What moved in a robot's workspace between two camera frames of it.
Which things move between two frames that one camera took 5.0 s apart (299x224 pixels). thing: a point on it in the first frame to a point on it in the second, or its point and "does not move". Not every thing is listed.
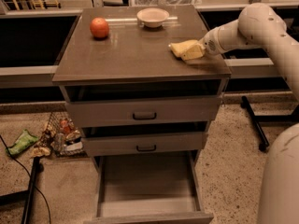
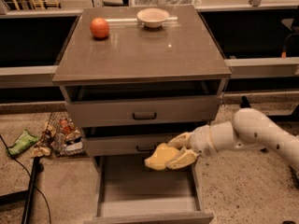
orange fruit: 99,27 does not move
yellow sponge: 177,49 to 161,157
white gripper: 209,45 to 201,141
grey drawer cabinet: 144,111 does not move
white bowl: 152,18 does not move
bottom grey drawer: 149,188 does not move
